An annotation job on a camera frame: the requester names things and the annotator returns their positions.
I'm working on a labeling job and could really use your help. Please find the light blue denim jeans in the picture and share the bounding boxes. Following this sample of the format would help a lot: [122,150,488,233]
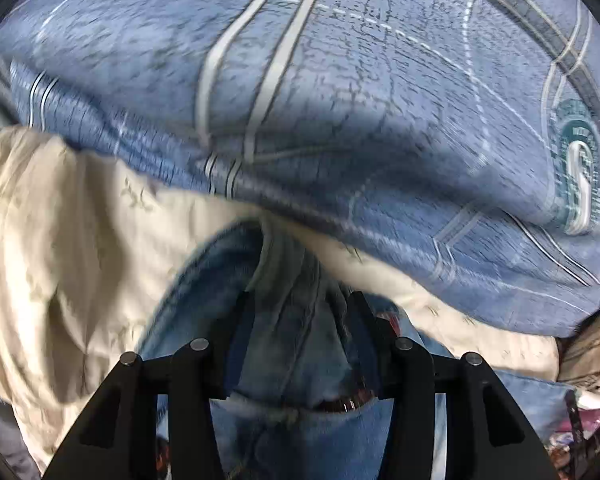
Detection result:
[138,219,567,479]

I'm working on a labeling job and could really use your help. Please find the cream leaf-print bedsheet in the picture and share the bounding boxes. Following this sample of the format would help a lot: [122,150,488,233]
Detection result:
[0,127,558,468]

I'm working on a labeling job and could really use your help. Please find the blue plaid cushion cover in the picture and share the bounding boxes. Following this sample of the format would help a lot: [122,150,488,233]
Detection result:
[0,0,600,337]

